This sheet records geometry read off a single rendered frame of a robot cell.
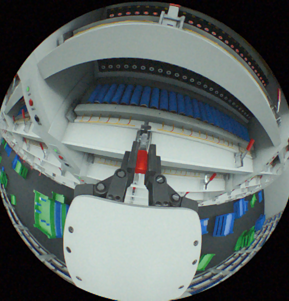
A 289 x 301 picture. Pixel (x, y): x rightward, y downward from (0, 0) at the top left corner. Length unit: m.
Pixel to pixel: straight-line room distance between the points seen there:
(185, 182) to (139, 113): 0.30
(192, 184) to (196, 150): 0.22
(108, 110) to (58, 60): 0.14
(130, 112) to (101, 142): 0.08
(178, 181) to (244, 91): 0.34
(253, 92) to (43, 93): 0.30
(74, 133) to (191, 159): 0.24
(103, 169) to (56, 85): 0.30
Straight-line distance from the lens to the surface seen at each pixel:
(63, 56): 0.15
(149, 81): 0.27
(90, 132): 0.21
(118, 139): 0.19
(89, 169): 0.39
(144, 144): 0.15
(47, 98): 0.21
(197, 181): 0.43
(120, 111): 0.19
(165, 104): 0.22
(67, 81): 0.25
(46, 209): 0.85
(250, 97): 0.17
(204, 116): 0.26
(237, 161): 0.32
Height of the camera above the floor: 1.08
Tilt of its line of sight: 54 degrees down
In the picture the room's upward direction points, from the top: 14 degrees clockwise
